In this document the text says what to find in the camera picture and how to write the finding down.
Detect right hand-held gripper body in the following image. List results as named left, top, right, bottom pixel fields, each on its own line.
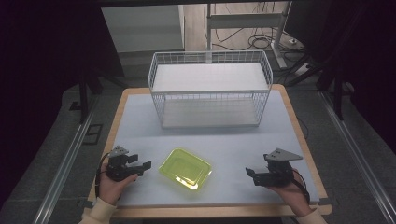
left=261, top=147, right=304, bottom=188

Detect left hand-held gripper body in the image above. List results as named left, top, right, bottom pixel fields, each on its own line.
left=106, top=145, right=140, bottom=183

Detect person's left hand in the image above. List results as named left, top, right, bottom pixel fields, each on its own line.
left=98, top=162, right=139, bottom=206

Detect person's right hand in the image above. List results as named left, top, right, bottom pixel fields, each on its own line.
left=268, top=168, right=314, bottom=217

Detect white table mat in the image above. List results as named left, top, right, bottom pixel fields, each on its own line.
left=115, top=89, right=320, bottom=208

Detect yellow-green plastic tray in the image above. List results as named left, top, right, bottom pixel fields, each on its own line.
left=158, top=147, right=214, bottom=191

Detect black stand leg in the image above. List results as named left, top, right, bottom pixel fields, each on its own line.
left=317, top=60, right=347, bottom=121
left=77, top=73, right=105, bottom=125

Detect white power strip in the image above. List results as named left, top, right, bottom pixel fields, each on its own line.
left=293, top=63, right=313, bottom=77

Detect white cabinet panel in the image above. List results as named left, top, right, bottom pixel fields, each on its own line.
left=100, top=4, right=187, bottom=54

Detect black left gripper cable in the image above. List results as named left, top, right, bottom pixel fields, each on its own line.
left=94, top=151, right=112, bottom=199

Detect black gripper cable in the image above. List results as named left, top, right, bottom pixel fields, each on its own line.
left=290, top=169, right=312, bottom=205
left=94, top=151, right=112, bottom=199

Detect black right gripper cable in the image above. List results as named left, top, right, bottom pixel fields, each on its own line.
left=290, top=169, right=312, bottom=205

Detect aluminium floor rail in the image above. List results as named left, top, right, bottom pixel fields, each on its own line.
left=318, top=90, right=396, bottom=224
left=32, top=92, right=101, bottom=224

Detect white wire two-tier rack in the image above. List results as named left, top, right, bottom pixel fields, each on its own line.
left=148, top=49, right=275, bottom=130

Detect black floor cables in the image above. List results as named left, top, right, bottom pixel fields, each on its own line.
left=211, top=27, right=283, bottom=51

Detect white metal desk frame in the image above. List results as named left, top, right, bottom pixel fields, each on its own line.
left=205, top=1, right=294, bottom=70

